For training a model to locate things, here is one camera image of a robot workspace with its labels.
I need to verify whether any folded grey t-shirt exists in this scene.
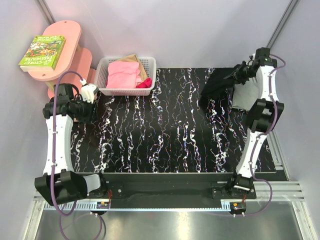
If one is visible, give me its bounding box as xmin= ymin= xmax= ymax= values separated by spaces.
xmin=232 ymin=81 xmax=259 ymax=111

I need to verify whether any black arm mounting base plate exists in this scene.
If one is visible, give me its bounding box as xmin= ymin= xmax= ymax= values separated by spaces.
xmin=79 ymin=172 xmax=257 ymax=210

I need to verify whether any white plastic laundry basket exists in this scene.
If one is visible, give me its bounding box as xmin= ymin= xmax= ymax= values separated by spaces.
xmin=94 ymin=56 xmax=156 ymax=96

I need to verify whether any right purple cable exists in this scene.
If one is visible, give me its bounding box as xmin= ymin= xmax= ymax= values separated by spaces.
xmin=207 ymin=53 xmax=287 ymax=218

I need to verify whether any pink tiered wooden shelf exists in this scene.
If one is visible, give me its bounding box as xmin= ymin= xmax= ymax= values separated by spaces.
xmin=29 ymin=20 xmax=98 ymax=123

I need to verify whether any pink t-shirt in basket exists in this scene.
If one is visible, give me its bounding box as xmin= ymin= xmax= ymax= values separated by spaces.
xmin=106 ymin=61 xmax=141 ymax=89

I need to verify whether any purple cable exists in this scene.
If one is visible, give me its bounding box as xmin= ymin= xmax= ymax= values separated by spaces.
xmin=49 ymin=71 xmax=108 ymax=240
xmin=207 ymin=53 xmax=287 ymax=218

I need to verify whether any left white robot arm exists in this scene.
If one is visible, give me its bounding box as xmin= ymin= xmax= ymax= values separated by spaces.
xmin=34 ymin=83 xmax=108 ymax=206

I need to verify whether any green storey treehouse book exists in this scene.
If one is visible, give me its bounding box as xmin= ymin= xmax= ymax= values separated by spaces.
xmin=19 ymin=35 xmax=66 ymax=72

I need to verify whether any magenta garment in basket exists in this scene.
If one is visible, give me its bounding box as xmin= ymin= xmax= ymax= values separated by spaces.
xmin=136 ymin=77 xmax=153 ymax=89

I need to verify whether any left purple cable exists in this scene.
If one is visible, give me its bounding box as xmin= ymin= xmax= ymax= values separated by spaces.
xmin=49 ymin=71 xmax=108 ymax=240

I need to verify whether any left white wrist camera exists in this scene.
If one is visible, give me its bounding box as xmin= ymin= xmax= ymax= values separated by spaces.
xmin=79 ymin=79 xmax=99 ymax=104

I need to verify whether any beige garment in basket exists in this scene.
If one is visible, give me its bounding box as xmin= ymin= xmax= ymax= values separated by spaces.
xmin=118 ymin=54 xmax=148 ymax=82

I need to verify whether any black daisy print t-shirt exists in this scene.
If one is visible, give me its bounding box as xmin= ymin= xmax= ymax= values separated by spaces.
xmin=200 ymin=67 xmax=235 ymax=100

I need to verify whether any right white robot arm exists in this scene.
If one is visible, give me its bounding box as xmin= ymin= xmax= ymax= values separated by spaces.
xmin=225 ymin=47 xmax=286 ymax=199

